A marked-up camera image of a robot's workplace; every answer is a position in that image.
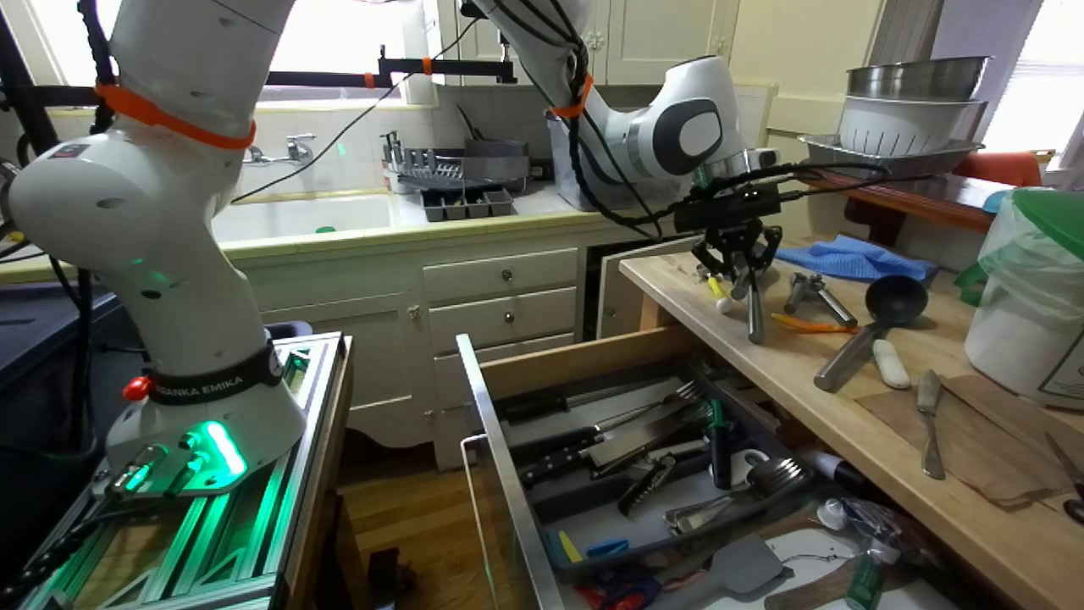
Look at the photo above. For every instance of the orange handled tool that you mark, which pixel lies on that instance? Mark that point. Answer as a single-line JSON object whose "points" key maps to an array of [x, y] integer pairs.
{"points": [[812, 326]]}

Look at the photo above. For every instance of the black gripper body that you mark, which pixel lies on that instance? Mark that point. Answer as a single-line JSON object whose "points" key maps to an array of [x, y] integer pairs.
{"points": [[732, 219]]}

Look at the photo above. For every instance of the white green plastic bag bin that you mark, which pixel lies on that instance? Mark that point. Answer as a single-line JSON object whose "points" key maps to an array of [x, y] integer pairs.
{"points": [[1028, 290]]}

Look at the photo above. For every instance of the blue cloth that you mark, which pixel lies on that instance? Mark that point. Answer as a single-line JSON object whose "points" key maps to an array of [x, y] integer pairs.
{"points": [[855, 260]]}

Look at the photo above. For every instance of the grey cutlery tray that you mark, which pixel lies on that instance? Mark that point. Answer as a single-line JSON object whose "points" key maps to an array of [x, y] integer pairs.
{"points": [[619, 470]]}

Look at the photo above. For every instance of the black round ladle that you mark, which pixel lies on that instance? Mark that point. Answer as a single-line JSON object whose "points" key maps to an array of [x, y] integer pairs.
{"points": [[892, 301]]}

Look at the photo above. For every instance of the metal bowl stack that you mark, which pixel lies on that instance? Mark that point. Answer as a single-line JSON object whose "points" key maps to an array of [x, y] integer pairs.
{"points": [[904, 118]]}

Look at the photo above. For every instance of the open wooden drawer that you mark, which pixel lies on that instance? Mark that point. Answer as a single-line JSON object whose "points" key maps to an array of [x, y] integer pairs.
{"points": [[850, 545]]}

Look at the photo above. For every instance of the grey spatula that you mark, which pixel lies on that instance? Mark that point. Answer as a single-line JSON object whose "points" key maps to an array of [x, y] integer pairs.
{"points": [[740, 574]]}

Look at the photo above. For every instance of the green black peeler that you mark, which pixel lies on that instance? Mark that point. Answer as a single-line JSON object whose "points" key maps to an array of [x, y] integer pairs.
{"points": [[719, 447]]}

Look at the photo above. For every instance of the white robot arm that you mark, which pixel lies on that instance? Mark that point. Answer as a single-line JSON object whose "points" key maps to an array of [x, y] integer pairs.
{"points": [[138, 209]]}

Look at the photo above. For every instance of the white sink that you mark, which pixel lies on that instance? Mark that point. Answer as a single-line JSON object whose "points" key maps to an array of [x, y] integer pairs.
{"points": [[315, 219]]}

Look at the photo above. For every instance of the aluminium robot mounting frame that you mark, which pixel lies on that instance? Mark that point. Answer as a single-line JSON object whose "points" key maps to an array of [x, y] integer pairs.
{"points": [[240, 551]]}

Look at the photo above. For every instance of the wooden cutting board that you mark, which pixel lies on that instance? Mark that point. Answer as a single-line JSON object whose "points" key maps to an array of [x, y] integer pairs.
{"points": [[1001, 446]]}

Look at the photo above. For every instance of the white handled knife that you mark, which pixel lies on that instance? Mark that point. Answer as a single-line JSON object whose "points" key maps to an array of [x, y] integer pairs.
{"points": [[890, 362]]}

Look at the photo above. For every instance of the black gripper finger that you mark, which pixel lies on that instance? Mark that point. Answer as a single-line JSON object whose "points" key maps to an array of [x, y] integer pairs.
{"points": [[760, 260], [713, 266]]}

